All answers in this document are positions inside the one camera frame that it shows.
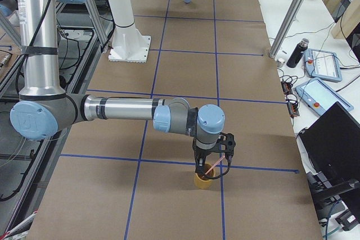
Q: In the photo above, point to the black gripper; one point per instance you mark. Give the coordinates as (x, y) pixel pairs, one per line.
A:
(203, 152)

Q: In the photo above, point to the pink chopstick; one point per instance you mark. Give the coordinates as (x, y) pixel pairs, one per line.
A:
(215, 164)

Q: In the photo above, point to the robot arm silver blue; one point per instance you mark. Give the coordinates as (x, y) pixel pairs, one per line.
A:
(45, 108)

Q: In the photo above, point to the yellow cup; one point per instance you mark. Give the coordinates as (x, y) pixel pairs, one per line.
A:
(203, 182)

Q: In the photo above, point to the small metal cylinder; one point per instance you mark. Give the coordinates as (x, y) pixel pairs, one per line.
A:
(280, 62)

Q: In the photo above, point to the black laptop monitor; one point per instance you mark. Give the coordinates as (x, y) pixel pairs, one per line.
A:
(332, 143)

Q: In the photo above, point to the near teach pendant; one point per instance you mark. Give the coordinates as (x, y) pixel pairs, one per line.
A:
(319, 96)

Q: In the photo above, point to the teach pendant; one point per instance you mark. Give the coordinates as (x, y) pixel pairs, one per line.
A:
(322, 64)
(319, 96)

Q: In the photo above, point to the black water bottle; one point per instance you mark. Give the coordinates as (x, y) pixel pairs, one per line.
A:
(297, 53)

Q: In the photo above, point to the far teach pendant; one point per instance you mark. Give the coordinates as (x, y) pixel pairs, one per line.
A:
(322, 64)

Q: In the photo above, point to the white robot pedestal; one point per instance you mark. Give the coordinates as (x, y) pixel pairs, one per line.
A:
(128, 44)

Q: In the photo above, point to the aluminium frame post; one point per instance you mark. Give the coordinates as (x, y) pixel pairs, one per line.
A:
(285, 27)

